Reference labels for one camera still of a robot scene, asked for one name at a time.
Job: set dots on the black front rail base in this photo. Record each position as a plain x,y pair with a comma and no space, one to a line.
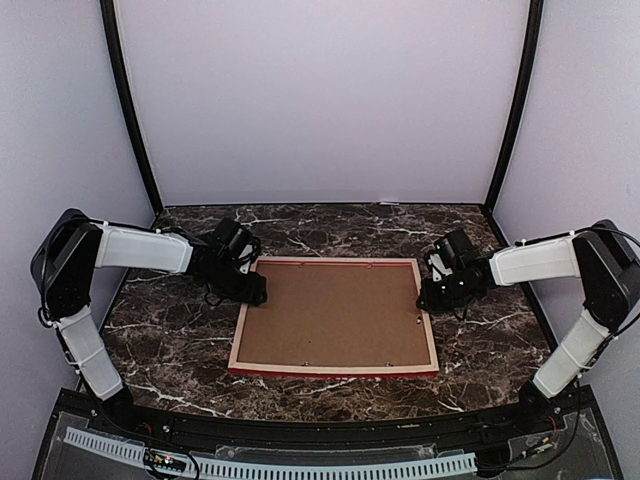
566,441

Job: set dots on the black enclosure frame post right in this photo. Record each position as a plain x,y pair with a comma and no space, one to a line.
521,89

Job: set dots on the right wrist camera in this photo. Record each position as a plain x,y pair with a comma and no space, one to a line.
453,248

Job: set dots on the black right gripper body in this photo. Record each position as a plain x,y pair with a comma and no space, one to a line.
448,297

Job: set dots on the black enclosure frame post left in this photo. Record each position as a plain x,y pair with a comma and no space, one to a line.
118,67

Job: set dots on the red wooden picture frame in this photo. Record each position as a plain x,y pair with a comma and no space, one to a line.
330,372

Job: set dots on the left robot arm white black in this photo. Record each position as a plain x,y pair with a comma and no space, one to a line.
63,269

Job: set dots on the brown cardboard backing board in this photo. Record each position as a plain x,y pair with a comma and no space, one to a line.
335,315

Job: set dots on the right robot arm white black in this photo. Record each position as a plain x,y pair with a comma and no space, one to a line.
601,258

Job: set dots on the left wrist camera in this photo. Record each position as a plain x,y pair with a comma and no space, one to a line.
232,238

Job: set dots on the black enclosure frame post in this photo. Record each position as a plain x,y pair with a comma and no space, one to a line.
521,89
118,67

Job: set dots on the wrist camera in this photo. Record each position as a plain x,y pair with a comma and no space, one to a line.
232,238
453,248

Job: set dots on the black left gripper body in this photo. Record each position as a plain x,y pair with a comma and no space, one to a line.
225,284

